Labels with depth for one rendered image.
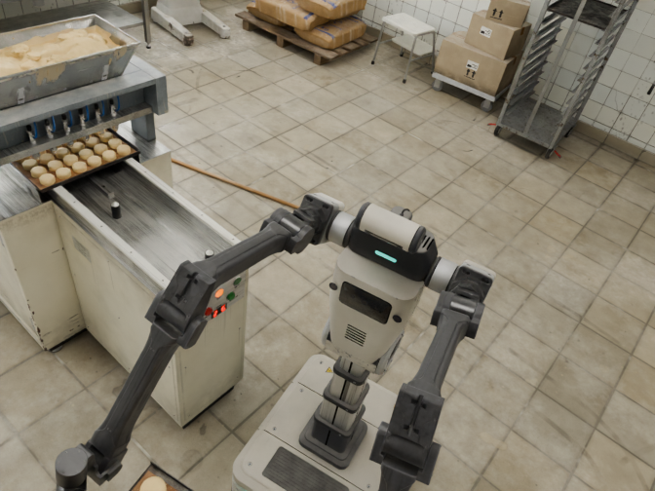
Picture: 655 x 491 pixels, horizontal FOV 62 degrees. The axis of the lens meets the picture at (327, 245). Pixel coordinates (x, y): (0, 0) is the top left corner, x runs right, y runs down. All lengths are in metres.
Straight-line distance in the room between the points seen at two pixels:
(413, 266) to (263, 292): 1.63
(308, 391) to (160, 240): 0.85
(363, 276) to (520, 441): 1.55
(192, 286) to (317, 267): 2.06
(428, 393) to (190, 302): 0.47
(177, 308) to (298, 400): 1.23
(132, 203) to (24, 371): 1.00
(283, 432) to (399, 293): 0.97
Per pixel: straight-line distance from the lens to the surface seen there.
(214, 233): 1.94
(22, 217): 2.20
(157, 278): 1.77
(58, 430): 2.57
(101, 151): 2.29
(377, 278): 1.41
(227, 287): 1.85
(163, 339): 1.12
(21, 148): 2.12
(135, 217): 2.08
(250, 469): 2.11
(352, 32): 5.51
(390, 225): 1.26
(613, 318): 3.55
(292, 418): 2.21
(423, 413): 0.96
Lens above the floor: 2.19
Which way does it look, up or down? 43 degrees down
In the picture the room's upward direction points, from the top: 11 degrees clockwise
